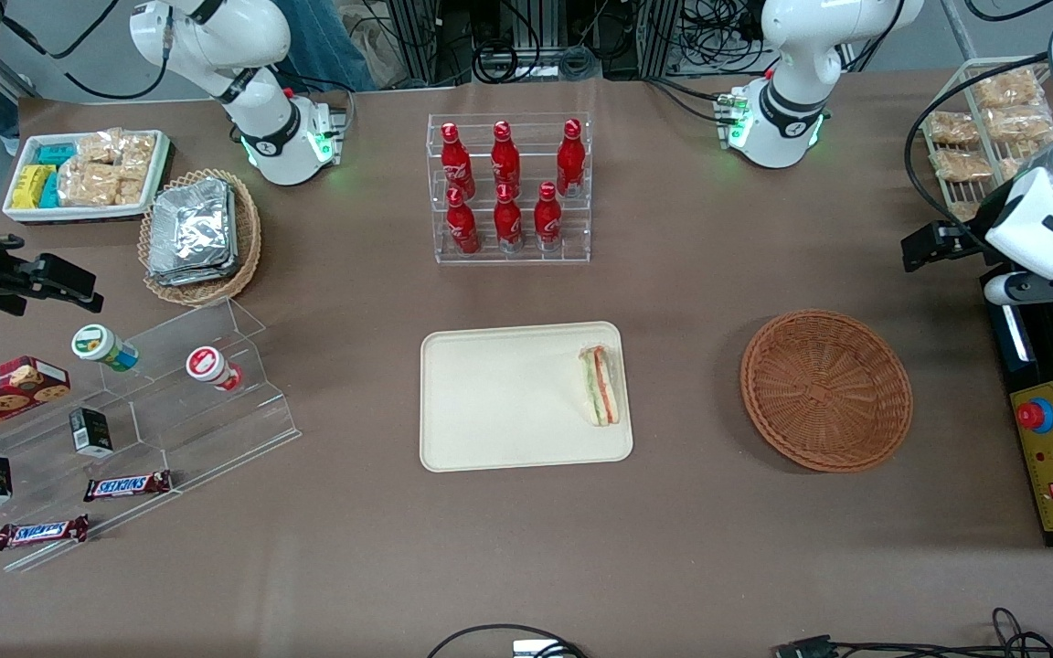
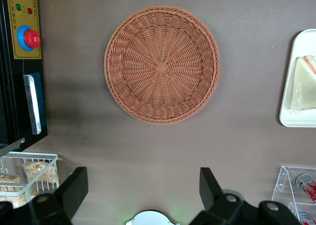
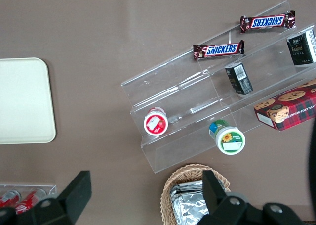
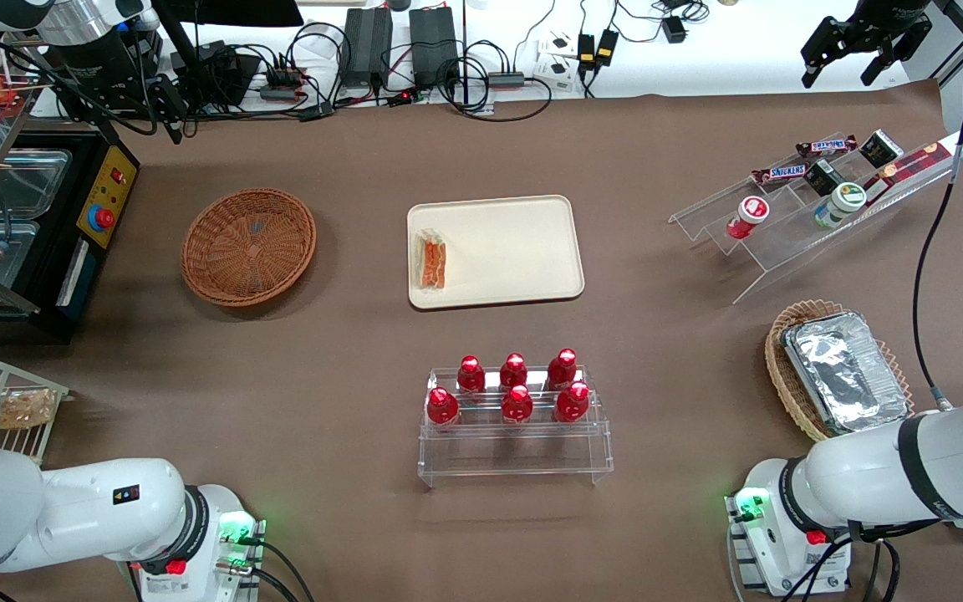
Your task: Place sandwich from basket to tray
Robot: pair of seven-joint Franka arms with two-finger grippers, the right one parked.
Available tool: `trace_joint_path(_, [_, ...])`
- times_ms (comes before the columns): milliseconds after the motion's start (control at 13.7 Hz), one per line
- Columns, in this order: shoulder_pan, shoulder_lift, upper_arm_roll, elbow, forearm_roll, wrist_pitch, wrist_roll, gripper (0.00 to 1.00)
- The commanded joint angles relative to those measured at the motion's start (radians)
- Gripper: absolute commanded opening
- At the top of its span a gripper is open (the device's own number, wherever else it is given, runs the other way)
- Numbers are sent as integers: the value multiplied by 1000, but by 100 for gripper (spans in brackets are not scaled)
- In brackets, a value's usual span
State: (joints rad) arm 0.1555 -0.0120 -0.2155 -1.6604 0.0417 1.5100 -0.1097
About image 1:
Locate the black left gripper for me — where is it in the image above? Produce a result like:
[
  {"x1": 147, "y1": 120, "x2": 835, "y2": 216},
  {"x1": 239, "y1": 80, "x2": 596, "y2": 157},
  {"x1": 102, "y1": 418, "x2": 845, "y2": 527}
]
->
[{"x1": 901, "y1": 205, "x2": 1008, "y2": 273}]

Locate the plastic triangle sandwich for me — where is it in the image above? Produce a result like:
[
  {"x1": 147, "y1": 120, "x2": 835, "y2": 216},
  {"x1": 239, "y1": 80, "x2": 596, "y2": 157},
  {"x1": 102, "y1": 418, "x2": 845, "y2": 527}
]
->
[{"x1": 579, "y1": 345, "x2": 623, "y2": 427}]

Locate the white rectangular snack tray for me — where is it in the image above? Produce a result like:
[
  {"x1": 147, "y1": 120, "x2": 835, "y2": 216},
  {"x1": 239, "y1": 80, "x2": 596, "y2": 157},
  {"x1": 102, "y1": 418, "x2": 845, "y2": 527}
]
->
[{"x1": 3, "y1": 129, "x2": 171, "y2": 225}]

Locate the foil wrapped sandwich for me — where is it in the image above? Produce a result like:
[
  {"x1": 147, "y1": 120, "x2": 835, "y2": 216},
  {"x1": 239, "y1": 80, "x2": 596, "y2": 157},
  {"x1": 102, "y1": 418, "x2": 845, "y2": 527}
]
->
[
  {"x1": 150, "y1": 178, "x2": 233, "y2": 275},
  {"x1": 148, "y1": 187, "x2": 239, "y2": 286}
]

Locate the brown wicker basket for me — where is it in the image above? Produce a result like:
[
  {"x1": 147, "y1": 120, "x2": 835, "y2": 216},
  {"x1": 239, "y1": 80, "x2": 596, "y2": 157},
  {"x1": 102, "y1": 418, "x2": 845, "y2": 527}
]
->
[{"x1": 740, "y1": 309, "x2": 914, "y2": 473}]

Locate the light wicker basket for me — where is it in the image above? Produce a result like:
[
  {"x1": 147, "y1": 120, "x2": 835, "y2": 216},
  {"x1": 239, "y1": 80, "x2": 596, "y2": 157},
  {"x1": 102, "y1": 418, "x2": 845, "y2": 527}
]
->
[{"x1": 138, "y1": 168, "x2": 262, "y2": 306}]

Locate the cream plastic tray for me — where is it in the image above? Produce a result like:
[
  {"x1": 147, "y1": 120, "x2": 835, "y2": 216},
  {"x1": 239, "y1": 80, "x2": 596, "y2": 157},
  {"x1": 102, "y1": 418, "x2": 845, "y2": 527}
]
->
[{"x1": 420, "y1": 321, "x2": 634, "y2": 473}]

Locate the green lid sunflower cup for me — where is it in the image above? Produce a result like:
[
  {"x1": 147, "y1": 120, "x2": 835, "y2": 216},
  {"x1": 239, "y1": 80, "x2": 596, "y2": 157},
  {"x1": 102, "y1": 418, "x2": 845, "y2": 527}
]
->
[{"x1": 71, "y1": 324, "x2": 139, "y2": 372}]

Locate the yellow snack packet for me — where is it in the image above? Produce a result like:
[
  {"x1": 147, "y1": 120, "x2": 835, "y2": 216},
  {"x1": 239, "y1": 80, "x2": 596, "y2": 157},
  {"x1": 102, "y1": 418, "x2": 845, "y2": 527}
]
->
[{"x1": 13, "y1": 164, "x2": 54, "y2": 207}]

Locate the black control box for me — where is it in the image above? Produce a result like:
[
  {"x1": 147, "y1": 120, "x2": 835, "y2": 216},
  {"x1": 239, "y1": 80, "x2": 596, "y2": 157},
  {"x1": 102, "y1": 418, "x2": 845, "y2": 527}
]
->
[{"x1": 981, "y1": 272, "x2": 1053, "y2": 549}]

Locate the red lid yogurt cup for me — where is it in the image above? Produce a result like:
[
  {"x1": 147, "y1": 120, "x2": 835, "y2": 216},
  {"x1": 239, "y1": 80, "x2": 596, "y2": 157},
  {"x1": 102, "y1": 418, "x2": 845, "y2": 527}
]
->
[{"x1": 186, "y1": 346, "x2": 242, "y2": 392}]

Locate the clear acrylic stepped stand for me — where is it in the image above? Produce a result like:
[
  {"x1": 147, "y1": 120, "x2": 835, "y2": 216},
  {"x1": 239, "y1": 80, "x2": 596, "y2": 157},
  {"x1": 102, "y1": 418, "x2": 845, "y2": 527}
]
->
[{"x1": 0, "y1": 297, "x2": 301, "y2": 574}]

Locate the Snickers chocolate bar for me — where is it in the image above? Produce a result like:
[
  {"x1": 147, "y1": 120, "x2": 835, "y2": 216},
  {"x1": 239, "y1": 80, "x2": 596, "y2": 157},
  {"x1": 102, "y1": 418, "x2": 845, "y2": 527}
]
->
[
  {"x1": 0, "y1": 515, "x2": 90, "y2": 551},
  {"x1": 83, "y1": 471, "x2": 173, "y2": 503}
]

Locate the clear acrylic bottle rack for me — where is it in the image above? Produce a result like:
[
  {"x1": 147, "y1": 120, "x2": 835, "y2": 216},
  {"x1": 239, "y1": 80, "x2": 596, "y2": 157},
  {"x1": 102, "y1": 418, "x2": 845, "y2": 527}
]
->
[{"x1": 427, "y1": 112, "x2": 592, "y2": 266}]

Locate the red cola bottle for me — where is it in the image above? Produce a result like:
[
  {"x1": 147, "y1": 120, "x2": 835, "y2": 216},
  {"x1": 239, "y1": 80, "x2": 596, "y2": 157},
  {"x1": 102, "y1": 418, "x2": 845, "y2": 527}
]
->
[
  {"x1": 556, "y1": 119, "x2": 586, "y2": 197},
  {"x1": 534, "y1": 181, "x2": 563, "y2": 250},
  {"x1": 494, "y1": 183, "x2": 524, "y2": 252},
  {"x1": 441, "y1": 123, "x2": 475, "y2": 197},
  {"x1": 491, "y1": 121, "x2": 521, "y2": 193},
  {"x1": 446, "y1": 187, "x2": 480, "y2": 255}
]

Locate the person in blue jeans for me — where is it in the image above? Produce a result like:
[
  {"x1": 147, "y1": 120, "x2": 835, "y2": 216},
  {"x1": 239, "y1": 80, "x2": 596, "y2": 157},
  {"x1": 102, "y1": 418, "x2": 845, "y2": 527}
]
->
[{"x1": 275, "y1": 0, "x2": 378, "y2": 93}]

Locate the beige cloth bag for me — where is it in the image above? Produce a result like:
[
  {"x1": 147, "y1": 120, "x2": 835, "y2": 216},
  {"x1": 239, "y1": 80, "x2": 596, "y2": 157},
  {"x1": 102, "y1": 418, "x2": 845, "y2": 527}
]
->
[{"x1": 344, "y1": 14, "x2": 399, "y2": 89}]

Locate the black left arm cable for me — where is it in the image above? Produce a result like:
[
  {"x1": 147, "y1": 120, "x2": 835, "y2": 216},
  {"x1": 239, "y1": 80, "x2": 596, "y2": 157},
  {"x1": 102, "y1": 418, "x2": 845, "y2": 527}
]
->
[{"x1": 904, "y1": 53, "x2": 1053, "y2": 259}]

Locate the white wire rack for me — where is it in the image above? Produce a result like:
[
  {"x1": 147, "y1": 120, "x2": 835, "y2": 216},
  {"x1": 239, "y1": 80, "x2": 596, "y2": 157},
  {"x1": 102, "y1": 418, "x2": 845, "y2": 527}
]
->
[{"x1": 924, "y1": 57, "x2": 1053, "y2": 226}]

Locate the black cable bundle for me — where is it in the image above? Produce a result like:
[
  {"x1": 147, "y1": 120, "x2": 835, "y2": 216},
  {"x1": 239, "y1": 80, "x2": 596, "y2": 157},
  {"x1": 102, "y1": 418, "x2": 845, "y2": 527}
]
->
[{"x1": 677, "y1": 0, "x2": 770, "y2": 76}]

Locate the aluminium frame post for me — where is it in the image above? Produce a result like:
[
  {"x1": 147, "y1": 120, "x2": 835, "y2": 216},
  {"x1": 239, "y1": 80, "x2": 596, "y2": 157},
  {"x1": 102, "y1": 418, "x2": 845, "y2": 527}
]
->
[
  {"x1": 385, "y1": 0, "x2": 473, "y2": 88},
  {"x1": 636, "y1": 0, "x2": 685, "y2": 79}
]

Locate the black cable with connector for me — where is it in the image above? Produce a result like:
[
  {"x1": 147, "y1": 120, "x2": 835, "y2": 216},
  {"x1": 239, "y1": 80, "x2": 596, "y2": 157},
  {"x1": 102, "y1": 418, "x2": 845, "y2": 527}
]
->
[{"x1": 773, "y1": 608, "x2": 1053, "y2": 658}]

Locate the black looped cable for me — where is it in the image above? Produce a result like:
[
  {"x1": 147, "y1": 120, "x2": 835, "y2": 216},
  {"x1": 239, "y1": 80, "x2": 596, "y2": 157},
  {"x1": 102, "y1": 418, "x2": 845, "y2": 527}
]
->
[{"x1": 426, "y1": 623, "x2": 587, "y2": 658}]

